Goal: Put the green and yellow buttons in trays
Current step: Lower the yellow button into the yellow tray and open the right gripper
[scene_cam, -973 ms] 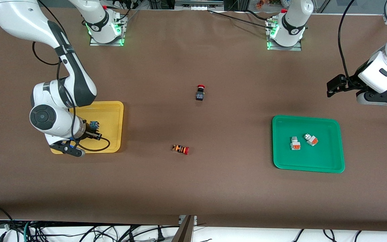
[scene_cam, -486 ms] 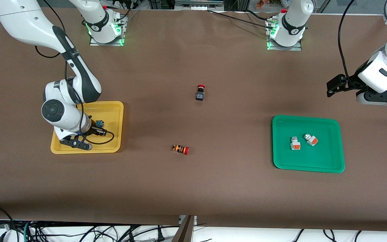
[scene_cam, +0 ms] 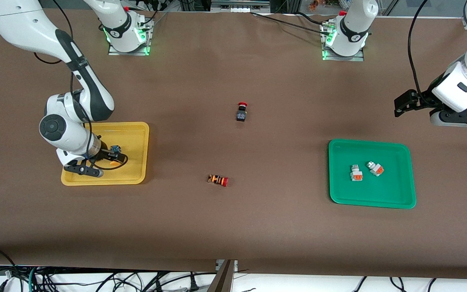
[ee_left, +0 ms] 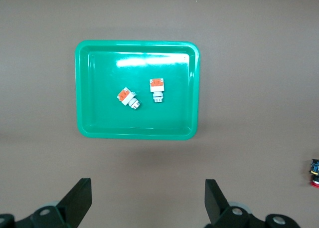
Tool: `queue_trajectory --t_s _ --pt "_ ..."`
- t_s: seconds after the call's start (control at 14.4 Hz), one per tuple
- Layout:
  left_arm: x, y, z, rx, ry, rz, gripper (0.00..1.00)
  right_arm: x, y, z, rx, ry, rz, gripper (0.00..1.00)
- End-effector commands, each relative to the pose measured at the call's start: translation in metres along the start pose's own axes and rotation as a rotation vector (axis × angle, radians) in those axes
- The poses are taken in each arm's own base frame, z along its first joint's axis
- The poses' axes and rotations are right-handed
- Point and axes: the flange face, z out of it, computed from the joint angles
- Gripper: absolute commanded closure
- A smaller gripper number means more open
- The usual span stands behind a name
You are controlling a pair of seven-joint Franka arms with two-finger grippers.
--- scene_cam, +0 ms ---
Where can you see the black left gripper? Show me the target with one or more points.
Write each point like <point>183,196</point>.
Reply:
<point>423,99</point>

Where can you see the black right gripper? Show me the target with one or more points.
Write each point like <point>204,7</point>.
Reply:
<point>104,153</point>

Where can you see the black switch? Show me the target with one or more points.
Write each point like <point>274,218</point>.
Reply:
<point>115,149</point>

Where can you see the green button white orange body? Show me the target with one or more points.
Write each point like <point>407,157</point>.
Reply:
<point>356,173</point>
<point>375,168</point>

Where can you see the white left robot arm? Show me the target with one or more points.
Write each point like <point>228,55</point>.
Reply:
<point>355,24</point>

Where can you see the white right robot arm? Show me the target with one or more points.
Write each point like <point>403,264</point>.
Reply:
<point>14,20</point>

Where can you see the yellow plastic tray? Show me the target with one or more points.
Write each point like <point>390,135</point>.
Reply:
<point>134,142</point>

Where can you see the green plastic tray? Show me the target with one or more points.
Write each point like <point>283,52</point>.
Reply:
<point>371,190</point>

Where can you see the red button orange striped body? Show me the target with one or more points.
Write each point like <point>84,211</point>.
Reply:
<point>217,179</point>

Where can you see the red mushroom button black body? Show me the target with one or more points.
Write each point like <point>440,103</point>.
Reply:
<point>241,115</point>

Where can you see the brown table cover sheet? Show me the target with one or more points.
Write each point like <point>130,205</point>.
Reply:
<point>233,227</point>

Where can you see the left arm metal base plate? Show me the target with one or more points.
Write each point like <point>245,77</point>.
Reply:
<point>357,58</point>

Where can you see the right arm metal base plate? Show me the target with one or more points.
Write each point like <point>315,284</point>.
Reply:
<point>130,53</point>

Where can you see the grey table support post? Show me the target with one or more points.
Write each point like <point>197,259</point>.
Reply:
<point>223,280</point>

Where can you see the silver aluminium frame rail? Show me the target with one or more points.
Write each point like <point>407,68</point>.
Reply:
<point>237,6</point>

